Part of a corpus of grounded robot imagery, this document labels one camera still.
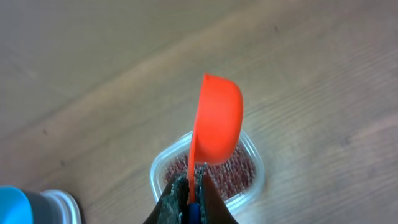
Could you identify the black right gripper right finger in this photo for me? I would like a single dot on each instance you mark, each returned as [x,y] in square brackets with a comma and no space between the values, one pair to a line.
[212,208]

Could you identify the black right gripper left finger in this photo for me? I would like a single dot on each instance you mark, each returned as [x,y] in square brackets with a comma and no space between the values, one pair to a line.
[172,203]

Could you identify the red scoop blue handle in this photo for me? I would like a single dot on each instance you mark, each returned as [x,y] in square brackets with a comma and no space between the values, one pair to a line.
[216,130]

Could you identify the white kitchen scale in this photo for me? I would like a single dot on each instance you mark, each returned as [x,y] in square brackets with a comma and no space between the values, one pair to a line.
[64,207]

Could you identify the blue bowl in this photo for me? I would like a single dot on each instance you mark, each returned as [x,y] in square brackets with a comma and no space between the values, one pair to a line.
[24,207]

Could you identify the red beans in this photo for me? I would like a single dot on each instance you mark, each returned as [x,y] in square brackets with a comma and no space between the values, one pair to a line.
[232,177]

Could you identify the clear plastic container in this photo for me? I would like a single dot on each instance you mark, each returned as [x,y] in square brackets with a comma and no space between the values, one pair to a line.
[234,204]

